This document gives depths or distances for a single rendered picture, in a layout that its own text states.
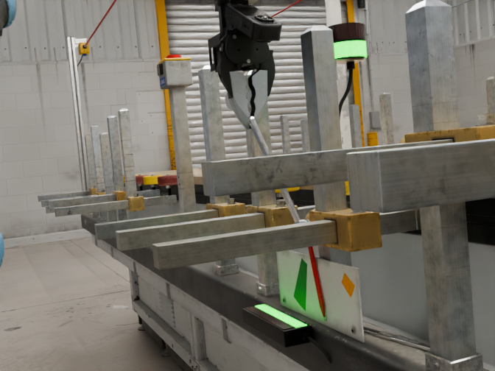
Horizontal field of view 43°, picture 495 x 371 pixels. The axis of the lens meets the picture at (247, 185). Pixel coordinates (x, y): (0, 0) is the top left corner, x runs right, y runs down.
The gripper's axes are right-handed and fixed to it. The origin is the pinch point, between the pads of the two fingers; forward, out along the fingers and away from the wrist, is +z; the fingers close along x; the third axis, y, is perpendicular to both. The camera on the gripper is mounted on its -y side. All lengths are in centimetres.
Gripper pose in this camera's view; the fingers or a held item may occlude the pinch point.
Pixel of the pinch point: (251, 120)
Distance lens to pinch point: 96.9
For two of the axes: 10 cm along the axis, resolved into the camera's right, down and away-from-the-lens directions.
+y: -3.7, -0.3, 9.3
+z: 0.8, 9.9, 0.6
